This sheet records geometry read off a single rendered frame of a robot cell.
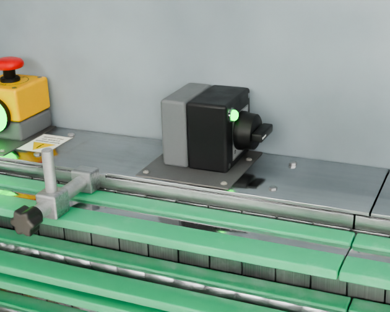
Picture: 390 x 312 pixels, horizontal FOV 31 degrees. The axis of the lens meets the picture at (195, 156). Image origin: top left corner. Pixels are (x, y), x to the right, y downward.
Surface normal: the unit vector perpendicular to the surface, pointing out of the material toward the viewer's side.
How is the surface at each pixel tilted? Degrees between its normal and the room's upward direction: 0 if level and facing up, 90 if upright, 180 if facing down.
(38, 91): 90
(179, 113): 0
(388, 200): 90
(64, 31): 0
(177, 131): 0
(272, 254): 90
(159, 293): 90
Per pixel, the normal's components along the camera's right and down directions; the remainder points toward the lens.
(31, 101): 0.92, 0.12
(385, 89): -0.40, 0.34
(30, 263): -0.03, -0.93
